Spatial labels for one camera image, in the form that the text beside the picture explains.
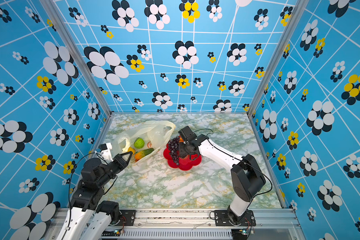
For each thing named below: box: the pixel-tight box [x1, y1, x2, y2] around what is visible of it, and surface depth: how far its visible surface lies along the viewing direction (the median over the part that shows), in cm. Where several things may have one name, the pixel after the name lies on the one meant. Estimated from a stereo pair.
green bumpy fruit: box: [134, 137, 145, 149], surface depth 98 cm
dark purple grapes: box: [167, 136, 180, 166], surface depth 95 cm
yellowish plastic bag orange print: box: [113, 120, 176, 163], surface depth 89 cm
